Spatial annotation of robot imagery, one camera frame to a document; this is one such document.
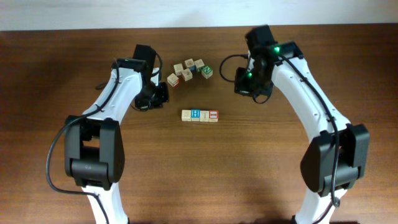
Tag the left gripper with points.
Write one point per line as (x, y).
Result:
(162, 96)

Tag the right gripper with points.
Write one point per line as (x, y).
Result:
(239, 88)

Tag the plain wooden block green side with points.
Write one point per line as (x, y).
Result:
(186, 115)

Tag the blue H letter block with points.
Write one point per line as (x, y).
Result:
(195, 115)

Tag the red I letter block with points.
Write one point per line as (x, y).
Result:
(213, 115)

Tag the wooden T letter block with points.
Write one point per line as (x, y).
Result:
(204, 116)

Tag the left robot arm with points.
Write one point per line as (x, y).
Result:
(94, 152)

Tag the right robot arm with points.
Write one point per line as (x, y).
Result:
(336, 156)

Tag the wooden block red side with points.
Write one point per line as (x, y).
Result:
(173, 80)

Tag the wooden block engraved top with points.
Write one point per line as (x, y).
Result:
(187, 75)

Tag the green N letter block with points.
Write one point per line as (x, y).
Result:
(206, 72)

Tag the wooden block blue side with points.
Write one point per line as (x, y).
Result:
(190, 64)

